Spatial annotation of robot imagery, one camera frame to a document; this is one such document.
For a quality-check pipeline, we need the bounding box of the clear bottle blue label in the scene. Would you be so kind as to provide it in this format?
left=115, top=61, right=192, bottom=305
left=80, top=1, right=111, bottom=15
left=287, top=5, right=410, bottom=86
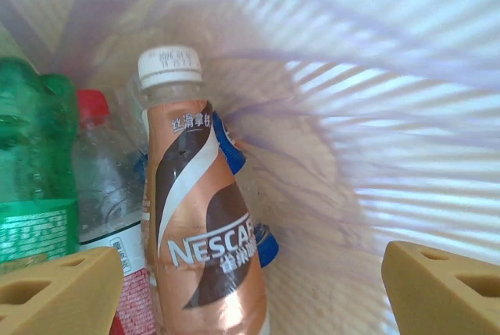
left=127, top=73, right=280, bottom=269

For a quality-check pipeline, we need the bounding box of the red label Nongfu water bottle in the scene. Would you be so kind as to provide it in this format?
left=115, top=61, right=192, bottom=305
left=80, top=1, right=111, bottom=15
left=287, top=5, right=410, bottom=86
left=72, top=88, right=159, bottom=335

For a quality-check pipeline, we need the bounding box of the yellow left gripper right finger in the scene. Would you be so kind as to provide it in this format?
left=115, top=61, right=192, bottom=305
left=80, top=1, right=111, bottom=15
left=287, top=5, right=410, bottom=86
left=381, top=240, right=500, bottom=335

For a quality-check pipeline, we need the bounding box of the green soda bottle yellow cap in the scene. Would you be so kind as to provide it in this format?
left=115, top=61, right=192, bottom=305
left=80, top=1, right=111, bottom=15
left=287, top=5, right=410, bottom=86
left=0, top=55, right=81, bottom=266

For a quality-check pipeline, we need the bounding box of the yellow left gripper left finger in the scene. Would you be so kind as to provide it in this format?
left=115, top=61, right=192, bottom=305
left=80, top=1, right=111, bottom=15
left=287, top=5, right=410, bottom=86
left=0, top=246, right=125, bottom=335

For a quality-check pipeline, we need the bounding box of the brown Nescafe coffee bottle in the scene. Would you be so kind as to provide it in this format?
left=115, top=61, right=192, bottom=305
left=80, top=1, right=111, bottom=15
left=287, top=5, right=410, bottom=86
left=136, top=45, right=270, bottom=335

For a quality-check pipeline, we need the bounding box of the ribbed translucent plastic bin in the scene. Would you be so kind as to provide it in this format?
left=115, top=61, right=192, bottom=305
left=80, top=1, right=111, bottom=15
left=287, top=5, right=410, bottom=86
left=0, top=0, right=500, bottom=335

